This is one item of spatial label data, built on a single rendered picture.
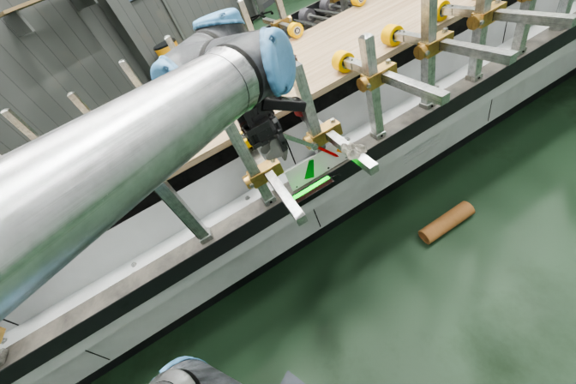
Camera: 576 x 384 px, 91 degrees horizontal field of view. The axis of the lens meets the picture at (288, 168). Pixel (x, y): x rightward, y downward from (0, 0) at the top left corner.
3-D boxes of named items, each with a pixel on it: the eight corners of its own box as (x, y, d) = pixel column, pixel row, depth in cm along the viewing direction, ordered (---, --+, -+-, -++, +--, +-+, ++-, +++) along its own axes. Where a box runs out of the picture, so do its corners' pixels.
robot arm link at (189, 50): (182, 58, 38) (229, 21, 46) (131, 67, 44) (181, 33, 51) (214, 115, 44) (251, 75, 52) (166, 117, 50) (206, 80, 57)
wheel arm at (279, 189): (309, 222, 79) (305, 213, 76) (299, 229, 78) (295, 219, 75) (257, 151, 111) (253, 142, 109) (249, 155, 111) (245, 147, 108)
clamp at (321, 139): (343, 134, 100) (340, 122, 97) (311, 152, 98) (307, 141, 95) (334, 127, 104) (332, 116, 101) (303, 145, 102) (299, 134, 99)
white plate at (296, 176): (351, 157, 108) (346, 136, 101) (293, 192, 104) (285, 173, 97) (350, 156, 108) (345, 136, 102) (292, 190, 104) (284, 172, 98)
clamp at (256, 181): (285, 173, 97) (280, 163, 94) (251, 193, 95) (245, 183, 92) (278, 165, 102) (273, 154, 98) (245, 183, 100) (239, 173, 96)
